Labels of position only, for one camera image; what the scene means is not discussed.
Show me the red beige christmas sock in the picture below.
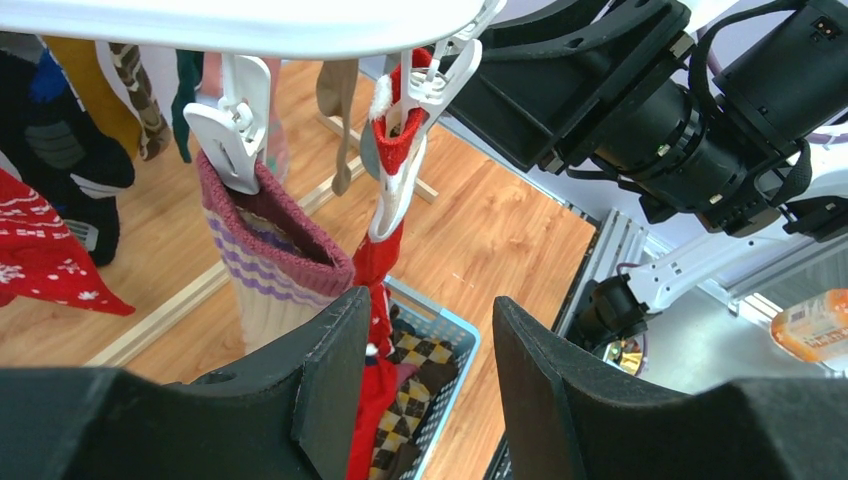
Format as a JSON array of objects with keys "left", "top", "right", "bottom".
[{"left": 346, "top": 66, "right": 426, "bottom": 479}]

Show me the black blue hanging sock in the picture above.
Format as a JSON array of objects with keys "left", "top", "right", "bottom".
[{"left": 1, "top": 50, "right": 135, "bottom": 267}]

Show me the white plastic sock hanger frame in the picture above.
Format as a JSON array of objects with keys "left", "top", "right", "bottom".
[{"left": 1, "top": 0, "right": 484, "bottom": 60}]

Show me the white hanger clip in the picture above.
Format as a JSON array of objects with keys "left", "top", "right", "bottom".
[
  {"left": 183, "top": 53, "right": 271, "bottom": 195},
  {"left": 398, "top": 37, "right": 483, "bottom": 147}
]

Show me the tan hanging sock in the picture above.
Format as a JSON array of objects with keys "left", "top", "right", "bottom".
[{"left": 315, "top": 58, "right": 360, "bottom": 197}]

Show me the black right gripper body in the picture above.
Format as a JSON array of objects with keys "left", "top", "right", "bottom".
[{"left": 448, "top": 0, "right": 692, "bottom": 174}]

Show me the brown white striped hanging sock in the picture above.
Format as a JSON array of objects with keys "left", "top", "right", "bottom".
[{"left": 109, "top": 42, "right": 173, "bottom": 161}]

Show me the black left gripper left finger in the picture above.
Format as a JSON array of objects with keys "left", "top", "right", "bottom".
[{"left": 1, "top": 287, "right": 370, "bottom": 479}]

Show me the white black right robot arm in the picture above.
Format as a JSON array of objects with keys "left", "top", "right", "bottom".
[{"left": 449, "top": 1, "right": 847, "bottom": 352}]

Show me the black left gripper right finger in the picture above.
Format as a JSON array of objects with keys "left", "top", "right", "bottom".
[{"left": 492, "top": 296, "right": 847, "bottom": 479}]

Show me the mustard yellow hanging sock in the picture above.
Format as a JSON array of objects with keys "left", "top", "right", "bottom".
[{"left": 42, "top": 36, "right": 141, "bottom": 160}]

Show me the maroon purple striped hanging sock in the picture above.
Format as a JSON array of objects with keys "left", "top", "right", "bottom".
[{"left": 195, "top": 153, "right": 354, "bottom": 353}]

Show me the blue plastic laundry basket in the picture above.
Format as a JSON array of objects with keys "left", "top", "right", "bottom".
[{"left": 368, "top": 277, "right": 480, "bottom": 479}]

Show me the red snowflake hanging sock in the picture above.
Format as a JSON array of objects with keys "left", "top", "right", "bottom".
[{"left": 1, "top": 171, "right": 135, "bottom": 316}]

